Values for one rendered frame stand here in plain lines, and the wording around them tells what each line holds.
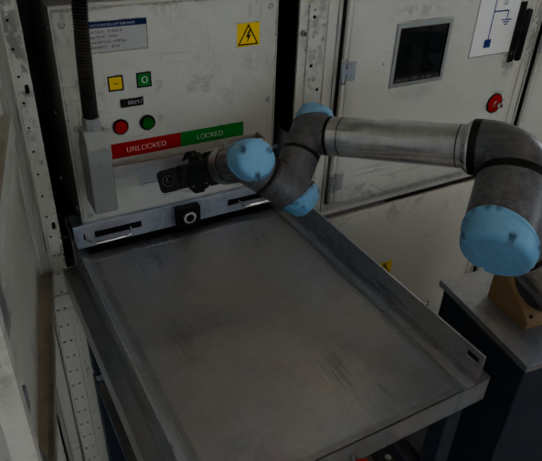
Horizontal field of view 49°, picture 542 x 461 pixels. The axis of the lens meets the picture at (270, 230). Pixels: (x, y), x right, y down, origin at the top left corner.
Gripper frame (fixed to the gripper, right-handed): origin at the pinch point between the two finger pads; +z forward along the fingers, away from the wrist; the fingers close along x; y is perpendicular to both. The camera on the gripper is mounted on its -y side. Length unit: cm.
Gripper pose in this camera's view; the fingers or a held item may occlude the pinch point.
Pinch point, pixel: (182, 175)
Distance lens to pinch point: 135.2
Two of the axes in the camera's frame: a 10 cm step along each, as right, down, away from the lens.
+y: 8.7, -2.5, 4.3
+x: -2.1, -9.7, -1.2
